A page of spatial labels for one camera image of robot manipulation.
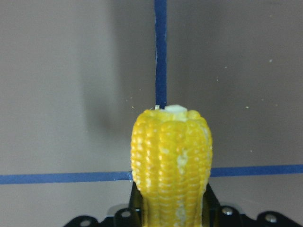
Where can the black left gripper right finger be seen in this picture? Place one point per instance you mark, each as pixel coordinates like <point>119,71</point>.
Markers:
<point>210,209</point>

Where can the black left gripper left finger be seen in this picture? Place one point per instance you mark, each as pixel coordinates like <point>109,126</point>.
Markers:
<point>136,202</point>

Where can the yellow corn cob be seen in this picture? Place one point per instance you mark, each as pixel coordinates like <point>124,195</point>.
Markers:
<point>171,159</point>

